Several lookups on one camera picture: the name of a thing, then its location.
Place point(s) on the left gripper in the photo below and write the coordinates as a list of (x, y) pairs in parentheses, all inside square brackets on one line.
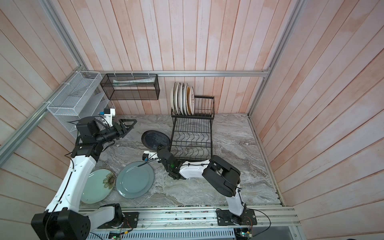
[(124, 126)]

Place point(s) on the black round plate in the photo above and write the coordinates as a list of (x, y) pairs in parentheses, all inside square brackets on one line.
[(154, 140)]

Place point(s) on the grey-green plain plate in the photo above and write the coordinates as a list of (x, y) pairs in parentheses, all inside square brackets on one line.
[(134, 180)]

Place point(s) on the cream floral plate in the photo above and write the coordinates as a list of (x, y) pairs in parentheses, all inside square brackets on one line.
[(172, 99)]

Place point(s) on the light green flower plate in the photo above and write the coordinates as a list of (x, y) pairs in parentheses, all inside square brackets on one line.
[(98, 186)]

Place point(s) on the black wire dish rack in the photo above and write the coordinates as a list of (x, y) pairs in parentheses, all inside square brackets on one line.
[(191, 138)]

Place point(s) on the orange sunburst plate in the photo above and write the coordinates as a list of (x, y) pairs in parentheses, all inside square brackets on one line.
[(192, 101), (176, 101)]

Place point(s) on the white plate green patterned rim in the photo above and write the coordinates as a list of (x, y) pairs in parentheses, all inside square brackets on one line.
[(180, 99)]

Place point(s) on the white plate cloud outline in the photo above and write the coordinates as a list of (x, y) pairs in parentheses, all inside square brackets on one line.
[(184, 101)]

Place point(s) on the yellow woven round trivet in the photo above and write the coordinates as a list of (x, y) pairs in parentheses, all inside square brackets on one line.
[(188, 101)]

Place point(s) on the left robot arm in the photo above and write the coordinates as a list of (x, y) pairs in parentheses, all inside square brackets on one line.
[(62, 220)]

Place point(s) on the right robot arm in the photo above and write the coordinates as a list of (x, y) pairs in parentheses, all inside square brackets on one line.
[(220, 174)]

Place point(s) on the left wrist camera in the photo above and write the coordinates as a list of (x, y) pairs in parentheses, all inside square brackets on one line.
[(108, 115)]

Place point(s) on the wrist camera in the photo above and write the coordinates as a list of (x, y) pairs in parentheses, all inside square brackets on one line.
[(148, 155), (108, 115)]

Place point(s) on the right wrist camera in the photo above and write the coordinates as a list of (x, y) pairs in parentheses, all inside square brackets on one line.
[(148, 155)]

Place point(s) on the black mesh wall basket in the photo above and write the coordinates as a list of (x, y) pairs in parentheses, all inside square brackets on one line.
[(131, 86)]

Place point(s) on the white mesh wall shelf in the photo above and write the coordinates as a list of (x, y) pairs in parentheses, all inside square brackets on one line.
[(79, 98)]

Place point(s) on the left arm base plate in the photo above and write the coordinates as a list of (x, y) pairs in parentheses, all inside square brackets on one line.
[(129, 219)]

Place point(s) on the aluminium front rail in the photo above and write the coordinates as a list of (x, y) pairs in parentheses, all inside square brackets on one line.
[(205, 217)]

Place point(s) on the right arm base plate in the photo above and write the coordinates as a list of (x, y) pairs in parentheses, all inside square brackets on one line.
[(226, 218)]

